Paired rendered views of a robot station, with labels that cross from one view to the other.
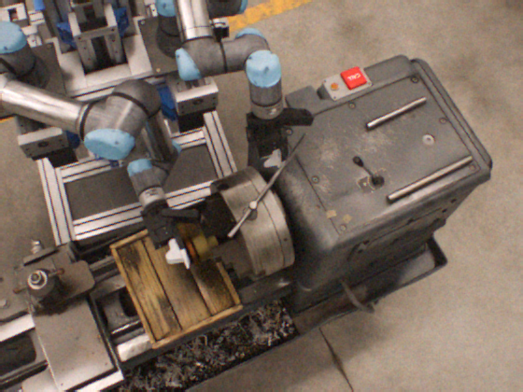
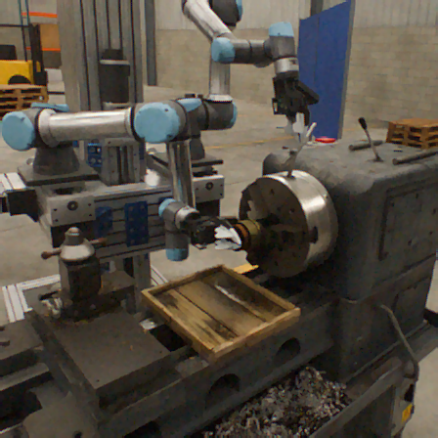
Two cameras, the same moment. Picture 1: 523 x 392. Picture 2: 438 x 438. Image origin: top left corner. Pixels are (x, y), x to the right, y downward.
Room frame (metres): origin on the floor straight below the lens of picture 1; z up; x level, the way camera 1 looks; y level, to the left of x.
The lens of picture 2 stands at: (-0.61, 0.33, 1.57)
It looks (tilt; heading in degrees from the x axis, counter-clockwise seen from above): 18 degrees down; 349
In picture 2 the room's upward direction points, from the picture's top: 3 degrees clockwise
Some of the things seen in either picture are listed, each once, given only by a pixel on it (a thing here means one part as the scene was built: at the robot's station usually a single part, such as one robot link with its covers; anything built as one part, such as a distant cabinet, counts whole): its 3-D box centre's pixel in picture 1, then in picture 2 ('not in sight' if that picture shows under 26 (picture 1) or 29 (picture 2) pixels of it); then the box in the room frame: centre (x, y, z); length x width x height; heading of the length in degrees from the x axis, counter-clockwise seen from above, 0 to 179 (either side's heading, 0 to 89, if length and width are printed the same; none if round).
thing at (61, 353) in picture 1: (62, 315); (91, 330); (0.32, 0.54, 0.95); 0.43 x 0.17 x 0.05; 32
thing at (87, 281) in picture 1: (61, 289); (92, 297); (0.39, 0.54, 0.99); 0.20 x 0.10 x 0.05; 122
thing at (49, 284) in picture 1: (38, 281); (75, 247); (0.37, 0.57, 1.13); 0.08 x 0.08 x 0.03
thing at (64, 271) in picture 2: (47, 287); (80, 273); (0.37, 0.56, 1.07); 0.07 x 0.07 x 0.10; 32
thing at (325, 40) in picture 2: not in sight; (314, 80); (7.16, -2.02, 1.18); 4.12 x 0.80 x 2.35; 175
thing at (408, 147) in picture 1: (360, 170); (355, 203); (0.86, -0.31, 1.06); 0.59 x 0.48 x 0.39; 122
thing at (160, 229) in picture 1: (161, 224); (202, 229); (0.60, 0.27, 1.08); 0.12 x 0.09 x 0.08; 31
